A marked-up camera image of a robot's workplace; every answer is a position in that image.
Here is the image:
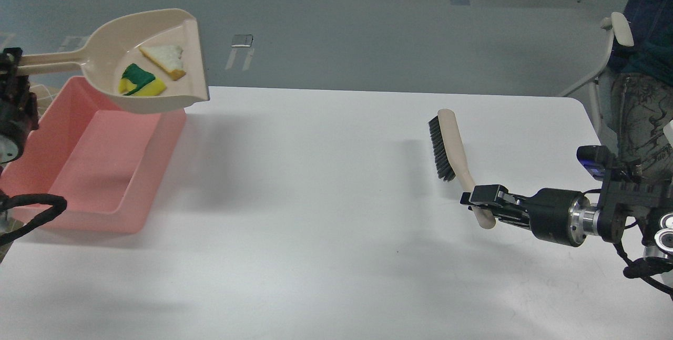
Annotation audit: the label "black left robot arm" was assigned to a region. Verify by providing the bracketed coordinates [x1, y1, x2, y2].
[1, 47, 68, 246]

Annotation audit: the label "white chair with armrest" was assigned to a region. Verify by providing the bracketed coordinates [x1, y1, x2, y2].
[555, 12, 635, 136]

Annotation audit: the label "seated person in dark clothes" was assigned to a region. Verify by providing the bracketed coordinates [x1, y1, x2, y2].
[608, 0, 672, 182]

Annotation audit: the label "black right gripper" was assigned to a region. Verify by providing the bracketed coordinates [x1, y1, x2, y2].
[461, 184, 590, 248]

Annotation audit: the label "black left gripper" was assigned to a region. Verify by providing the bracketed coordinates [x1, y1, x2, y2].
[1, 47, 39, 163]

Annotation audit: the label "yellow green sponge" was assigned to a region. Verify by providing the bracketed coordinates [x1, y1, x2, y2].
[117, 63, 167, 97]

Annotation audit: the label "beige hand brush black bristles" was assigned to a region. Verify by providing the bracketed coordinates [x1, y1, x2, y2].
[428, 109, 496, 230]

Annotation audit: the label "beige plastic dustpan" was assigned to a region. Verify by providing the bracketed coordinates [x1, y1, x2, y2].
[17, 8, 210, 114]

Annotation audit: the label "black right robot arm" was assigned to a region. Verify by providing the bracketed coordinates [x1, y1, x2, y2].
[461, 146, 671, 295]

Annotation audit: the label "pink plastic bin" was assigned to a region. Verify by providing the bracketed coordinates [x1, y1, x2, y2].
[2, 76, 187, 234]

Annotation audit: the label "grey floor plate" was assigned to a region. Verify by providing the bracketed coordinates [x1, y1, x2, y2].
[230, 34, 254, 48]

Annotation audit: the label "white bread slice piece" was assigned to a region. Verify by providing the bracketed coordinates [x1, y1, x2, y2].
[139, 45, 187, 81]

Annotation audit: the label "beige checkered cloth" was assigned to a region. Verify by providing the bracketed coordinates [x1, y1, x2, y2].
[0, 214, 14, 264]

